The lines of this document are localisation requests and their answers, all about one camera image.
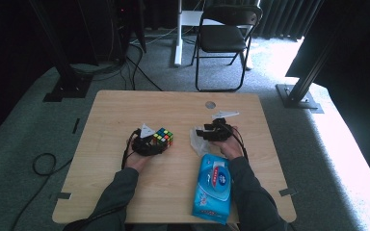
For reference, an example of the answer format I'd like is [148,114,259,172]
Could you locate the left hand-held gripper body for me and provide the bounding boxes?
[131,122,162,158]

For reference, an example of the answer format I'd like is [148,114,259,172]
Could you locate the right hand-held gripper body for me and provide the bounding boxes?
[204,110,241,142]

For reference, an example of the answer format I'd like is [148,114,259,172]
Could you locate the colourful puzzle cube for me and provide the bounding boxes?
[151,127,174,149]

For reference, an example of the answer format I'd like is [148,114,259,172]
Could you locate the blue wet wipes pack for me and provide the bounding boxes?
[191,153,232,226]

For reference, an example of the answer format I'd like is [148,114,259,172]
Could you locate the person's left hand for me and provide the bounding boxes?
[123,150,155,174]

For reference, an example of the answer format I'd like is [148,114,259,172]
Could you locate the person's right hand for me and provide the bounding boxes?
[211,125,244,161]

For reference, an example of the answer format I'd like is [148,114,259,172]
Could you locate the black tape strip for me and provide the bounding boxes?
[71,117,81,135]

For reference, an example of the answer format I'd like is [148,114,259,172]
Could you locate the black metal stand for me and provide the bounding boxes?
[28,0,93,103]
[275,18,325,115]

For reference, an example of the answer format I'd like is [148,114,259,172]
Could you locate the black folding chair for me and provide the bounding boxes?
[190,4,265,93]

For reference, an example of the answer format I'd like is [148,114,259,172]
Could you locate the grey tape piece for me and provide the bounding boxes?
[277,187,299,197]
[54,191,73,201]

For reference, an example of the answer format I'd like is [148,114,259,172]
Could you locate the dark curtain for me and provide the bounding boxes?
[255,0,323,41]

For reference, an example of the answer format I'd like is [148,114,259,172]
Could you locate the left hand-held gripper cable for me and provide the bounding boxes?
[120,127,143,171]

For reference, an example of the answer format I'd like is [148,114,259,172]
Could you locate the hand-held gripper cable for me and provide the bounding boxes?
[120,127,143,171]
[223,122,250,162]

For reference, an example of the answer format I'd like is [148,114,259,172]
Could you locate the right hand-held gripper cable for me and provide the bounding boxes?
[223,122,250,162]

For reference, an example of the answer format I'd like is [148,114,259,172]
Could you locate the thin black floor cable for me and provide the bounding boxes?
[125,42,164,92]

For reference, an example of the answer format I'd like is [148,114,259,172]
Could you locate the bundle of floor cables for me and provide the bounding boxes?
[69,59,127,82]

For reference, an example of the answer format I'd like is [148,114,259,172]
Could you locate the black looped floor cable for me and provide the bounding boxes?
[11,152,74,231]

